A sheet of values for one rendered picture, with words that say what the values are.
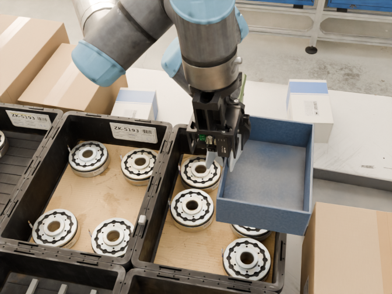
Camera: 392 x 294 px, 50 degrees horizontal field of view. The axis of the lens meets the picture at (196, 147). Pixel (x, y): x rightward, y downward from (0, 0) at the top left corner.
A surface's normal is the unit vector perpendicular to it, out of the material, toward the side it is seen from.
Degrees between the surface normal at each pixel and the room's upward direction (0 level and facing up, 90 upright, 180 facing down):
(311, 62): 0
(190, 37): 92
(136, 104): 0
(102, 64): 74
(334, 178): 90
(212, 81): 89
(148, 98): 0
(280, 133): 90
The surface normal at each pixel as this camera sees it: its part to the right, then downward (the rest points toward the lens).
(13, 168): -0.04, -0.66
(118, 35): -0.07, 0.25
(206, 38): 0.00, 0.73
